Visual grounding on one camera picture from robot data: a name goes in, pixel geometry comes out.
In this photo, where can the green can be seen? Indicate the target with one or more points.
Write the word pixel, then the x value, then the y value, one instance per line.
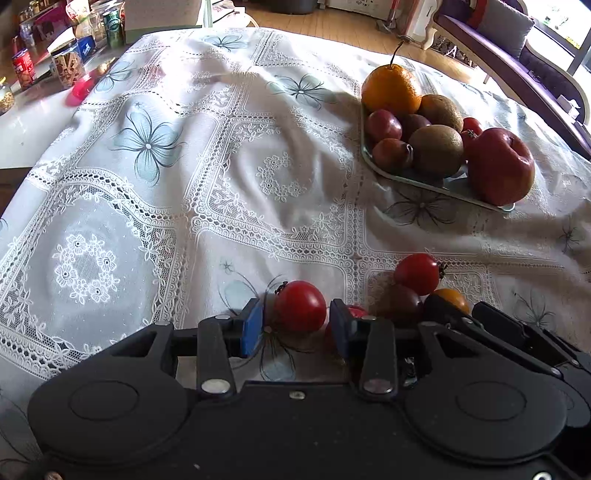
pixel 113 27

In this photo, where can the orange with stem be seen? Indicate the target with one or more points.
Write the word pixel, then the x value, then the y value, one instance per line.
pixel 392 87

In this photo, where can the front brown kiwi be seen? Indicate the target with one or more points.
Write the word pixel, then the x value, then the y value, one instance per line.
pixel 438 151

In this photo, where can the dark plum upper in tray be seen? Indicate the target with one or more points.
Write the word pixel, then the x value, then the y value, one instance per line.
pixel 382 124

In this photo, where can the glass jar with snacks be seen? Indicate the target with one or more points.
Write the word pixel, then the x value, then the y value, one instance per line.
pixel 67 63

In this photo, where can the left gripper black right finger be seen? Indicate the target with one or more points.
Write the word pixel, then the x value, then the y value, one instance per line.
pixel 368 346

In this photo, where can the purple chaise sofa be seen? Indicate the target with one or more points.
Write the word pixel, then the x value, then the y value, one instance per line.
pixel 531 80

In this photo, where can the dark red plum on cloth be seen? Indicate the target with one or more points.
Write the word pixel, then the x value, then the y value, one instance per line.
pixel 400 305

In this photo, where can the brown kiwi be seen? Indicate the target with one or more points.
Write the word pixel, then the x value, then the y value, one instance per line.
pixel 440 110
pixel 438 151

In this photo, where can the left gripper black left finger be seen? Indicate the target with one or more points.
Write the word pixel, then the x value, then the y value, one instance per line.
pixel 221 338

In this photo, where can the grey cushion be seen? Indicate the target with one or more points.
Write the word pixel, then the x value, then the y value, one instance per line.
pixel 506 27

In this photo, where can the large red apple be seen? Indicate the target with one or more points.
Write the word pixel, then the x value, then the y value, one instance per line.
pixel 501 168

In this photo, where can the white lace floral tablecloth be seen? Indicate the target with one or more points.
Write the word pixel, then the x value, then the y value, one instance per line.
pixel 207 168

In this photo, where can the light green fruit tray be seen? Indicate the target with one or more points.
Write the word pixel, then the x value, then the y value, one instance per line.
pixel 455 187

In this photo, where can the red cushion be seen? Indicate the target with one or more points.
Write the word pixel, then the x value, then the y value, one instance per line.
pixel 477 14

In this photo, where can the white desk calendar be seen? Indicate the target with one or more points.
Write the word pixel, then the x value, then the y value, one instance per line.
pixel 149 16

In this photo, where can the small red tomato in tray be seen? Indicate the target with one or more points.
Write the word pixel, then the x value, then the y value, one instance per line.
pixel 472 129

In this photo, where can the dark plum in tray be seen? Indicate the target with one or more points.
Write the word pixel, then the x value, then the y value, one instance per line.
pixel 382 124
pixel 411 123
pixel 392 155

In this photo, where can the rear brown kiwi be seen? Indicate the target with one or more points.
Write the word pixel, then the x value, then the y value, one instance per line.
pixel 440 110

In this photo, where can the small yellow-orange tomato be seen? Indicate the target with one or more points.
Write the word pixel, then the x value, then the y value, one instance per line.
pixel 455 298

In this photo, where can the red can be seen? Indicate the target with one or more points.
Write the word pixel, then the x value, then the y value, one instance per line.
pixel 24 68

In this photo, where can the dark plum lower in tray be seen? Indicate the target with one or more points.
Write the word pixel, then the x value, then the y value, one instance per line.
pixel 392 155

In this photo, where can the pink plate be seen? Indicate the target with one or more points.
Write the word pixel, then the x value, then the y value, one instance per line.
pixel 80 90

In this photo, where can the middle dark plum in tray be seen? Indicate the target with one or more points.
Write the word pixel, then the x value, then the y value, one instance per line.
pixel 411 123

